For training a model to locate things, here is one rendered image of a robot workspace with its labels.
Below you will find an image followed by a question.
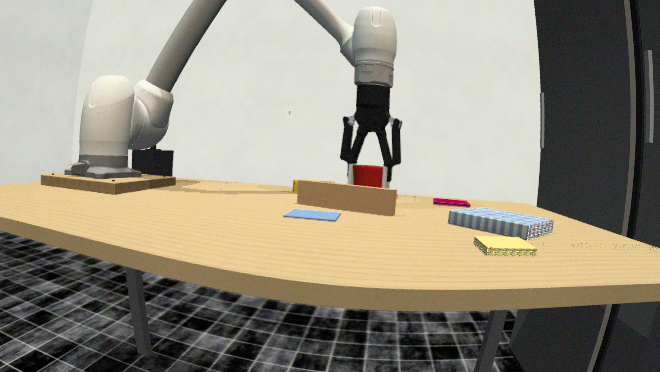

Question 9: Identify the yellow sponge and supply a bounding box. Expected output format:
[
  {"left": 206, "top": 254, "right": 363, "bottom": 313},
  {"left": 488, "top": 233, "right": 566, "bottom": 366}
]
[{"left": 293, "top": 179, "right": 335, "bottom": 193}]

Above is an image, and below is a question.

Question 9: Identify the flat magenta square pad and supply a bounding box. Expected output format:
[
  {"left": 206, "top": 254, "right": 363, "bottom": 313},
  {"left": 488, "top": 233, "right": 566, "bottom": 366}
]
[{"left": 433, "top": 198, "right": 470, "bottom": 208}]

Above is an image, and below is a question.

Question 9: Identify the red cup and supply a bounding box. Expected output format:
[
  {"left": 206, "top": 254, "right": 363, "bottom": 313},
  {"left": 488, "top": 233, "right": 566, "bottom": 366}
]
[{"left": 353, "top": 165, "right": 383, "bottom": 188}]

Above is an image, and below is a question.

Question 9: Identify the blue and white checkered towel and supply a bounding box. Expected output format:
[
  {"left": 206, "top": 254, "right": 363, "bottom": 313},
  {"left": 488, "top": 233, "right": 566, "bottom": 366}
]
[{"left": 448, "top": 207, "right": 554, "bottom": 241}]

